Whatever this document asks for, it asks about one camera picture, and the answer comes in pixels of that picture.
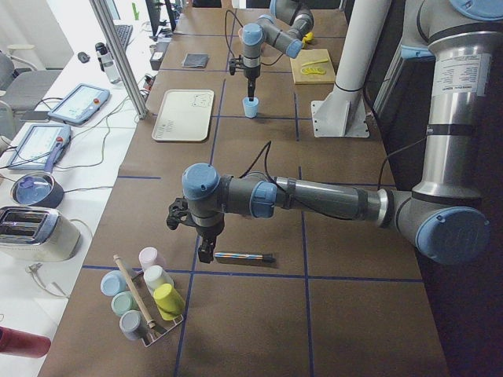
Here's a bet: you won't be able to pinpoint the cream bear tray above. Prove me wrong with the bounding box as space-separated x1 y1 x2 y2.
152 89 215 142

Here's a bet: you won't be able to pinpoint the black keyboard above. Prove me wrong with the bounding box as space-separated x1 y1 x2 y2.
115 24 134 49

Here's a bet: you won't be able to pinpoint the aluminium frame post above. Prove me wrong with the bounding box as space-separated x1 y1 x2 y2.
90 0 148 119

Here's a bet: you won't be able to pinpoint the clear water bottle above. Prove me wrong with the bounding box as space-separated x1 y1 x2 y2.
95 42 121 84

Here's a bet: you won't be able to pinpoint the near teach pendant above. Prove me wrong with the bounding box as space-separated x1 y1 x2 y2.
7 123 72 170

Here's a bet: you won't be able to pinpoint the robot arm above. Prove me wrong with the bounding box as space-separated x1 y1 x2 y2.
229 1 314 102
167 1 502 265

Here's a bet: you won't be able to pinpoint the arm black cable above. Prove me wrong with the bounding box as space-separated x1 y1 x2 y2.
223 9 288 67
239 140 429 219

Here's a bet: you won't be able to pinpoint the yellow plastic knife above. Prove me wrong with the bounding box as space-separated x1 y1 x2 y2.
301 58 329 67

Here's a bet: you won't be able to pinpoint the lemon three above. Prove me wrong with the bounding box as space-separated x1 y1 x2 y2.
302 31 314 43

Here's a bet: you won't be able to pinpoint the pink cup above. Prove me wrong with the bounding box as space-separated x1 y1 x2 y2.
138 247 167 271

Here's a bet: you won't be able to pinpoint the grey cup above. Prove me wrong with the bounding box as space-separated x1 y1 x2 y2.
119 310 147 341

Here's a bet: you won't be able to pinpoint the grey folded cloth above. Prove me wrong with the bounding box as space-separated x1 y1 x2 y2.
182 53 209 68

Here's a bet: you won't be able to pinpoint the grey office chair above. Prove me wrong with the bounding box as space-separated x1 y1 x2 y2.
0 43 60 130

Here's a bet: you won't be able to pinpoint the wooden rolling stick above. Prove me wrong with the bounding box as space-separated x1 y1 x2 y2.
113 254 156 329

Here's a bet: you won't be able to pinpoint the far teach pendant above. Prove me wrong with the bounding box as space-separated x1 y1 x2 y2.
48 83 110 126

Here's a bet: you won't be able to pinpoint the blue cup in rack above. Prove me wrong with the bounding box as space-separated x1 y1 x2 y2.
100 270 128 297

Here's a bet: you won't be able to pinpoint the teach pendant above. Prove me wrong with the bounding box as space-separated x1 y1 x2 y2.
48 83 110 126
7 123 72 170

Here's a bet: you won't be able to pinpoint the wooden cutting board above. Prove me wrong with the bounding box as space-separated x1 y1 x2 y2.
290 49 336 85

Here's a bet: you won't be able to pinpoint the black power box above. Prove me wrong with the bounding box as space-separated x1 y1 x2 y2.
149 38 171 71

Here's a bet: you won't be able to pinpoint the white cup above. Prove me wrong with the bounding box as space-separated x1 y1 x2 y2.
143 265 174 295

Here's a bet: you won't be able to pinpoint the wire cup rack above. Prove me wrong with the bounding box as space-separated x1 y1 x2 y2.
132 271 185 347

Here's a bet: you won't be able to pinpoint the steel muddler black tip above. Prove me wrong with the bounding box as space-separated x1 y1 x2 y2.
215 252 276 263

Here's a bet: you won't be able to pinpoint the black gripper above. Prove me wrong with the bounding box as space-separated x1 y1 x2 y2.
229 57 260 101
166 198 225 262

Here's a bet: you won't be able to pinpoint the green cup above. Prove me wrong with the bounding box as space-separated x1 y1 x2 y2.
111 291 139 317

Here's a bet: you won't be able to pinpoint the white pillar mount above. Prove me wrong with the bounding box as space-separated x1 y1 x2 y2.
311 0 391 138

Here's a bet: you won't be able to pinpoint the red bottle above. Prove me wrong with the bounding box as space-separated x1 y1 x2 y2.
1 327 51 358

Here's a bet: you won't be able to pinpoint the black computer mouse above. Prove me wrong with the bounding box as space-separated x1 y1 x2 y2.
78 52 90 64

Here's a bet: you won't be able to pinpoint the light blue cup on table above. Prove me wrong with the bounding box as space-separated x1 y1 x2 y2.
242 97 259 119

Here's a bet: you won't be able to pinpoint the lemon slices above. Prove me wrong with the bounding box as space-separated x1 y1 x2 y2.
300 66 326 75

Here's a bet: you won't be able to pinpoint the yellow cup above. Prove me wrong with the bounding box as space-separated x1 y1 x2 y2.
153 283 185 320

